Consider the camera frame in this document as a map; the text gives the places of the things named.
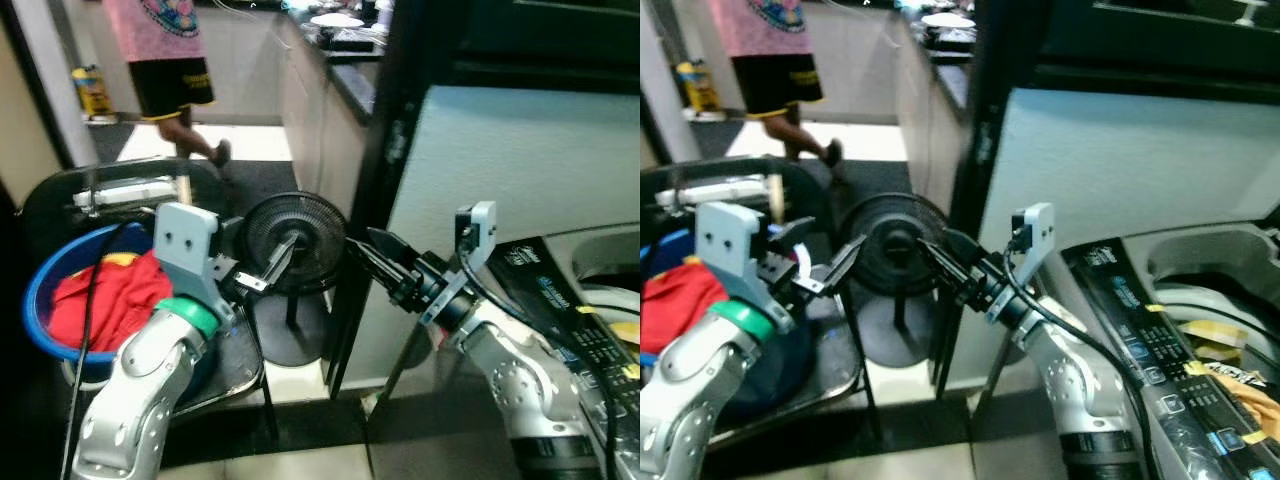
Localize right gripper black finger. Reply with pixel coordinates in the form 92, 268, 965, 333
367, 230, 413, 269
945, 230, 983, 267
345, 240, 401, 291
915, 240, 966, 291

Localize grey top-load washing machine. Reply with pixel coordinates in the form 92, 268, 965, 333
1060, 205, 1280, 480
498, 224, 641, 480

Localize black standing fan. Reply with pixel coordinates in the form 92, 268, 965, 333
234, 192, 351, 369
838, 192, 953, 371

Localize white plastic object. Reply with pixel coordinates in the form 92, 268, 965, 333
655, 176, 769, 213
74, 178, 177, 215

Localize dark blue cloth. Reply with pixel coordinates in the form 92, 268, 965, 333
715, 318, 816, 426

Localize black round chair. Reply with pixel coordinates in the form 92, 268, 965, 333
640, 158, 883, 446
18, 158, 281, 446

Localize red cloth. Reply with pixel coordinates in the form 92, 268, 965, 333
640, 255, 733, 357
50, 250, 177, 353

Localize beige kitchen counter cabinet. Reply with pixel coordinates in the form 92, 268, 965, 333
278, 15, 386, 216
893, 15, 976, 206

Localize yellow plastic container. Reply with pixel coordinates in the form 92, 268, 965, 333
70, 65, 117, 126
675, 60, 727, 123

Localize person in pink shirt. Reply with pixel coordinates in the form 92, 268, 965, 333
708, 0, 846, 169
102, 0, 233, 169

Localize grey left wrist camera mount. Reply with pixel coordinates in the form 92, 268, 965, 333
154, 202, 241, 313
695, 202, 801, 333

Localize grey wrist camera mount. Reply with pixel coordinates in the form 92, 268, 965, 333
695, 202, 801, 333
985, 202, 1057, 327
420, 202, 498, 327
154, 202, 241, 313

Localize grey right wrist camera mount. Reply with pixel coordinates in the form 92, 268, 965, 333
420, 202, 498, 327
985, 202, 1057, 327

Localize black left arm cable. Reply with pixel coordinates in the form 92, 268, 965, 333
60, 224, 131, 480

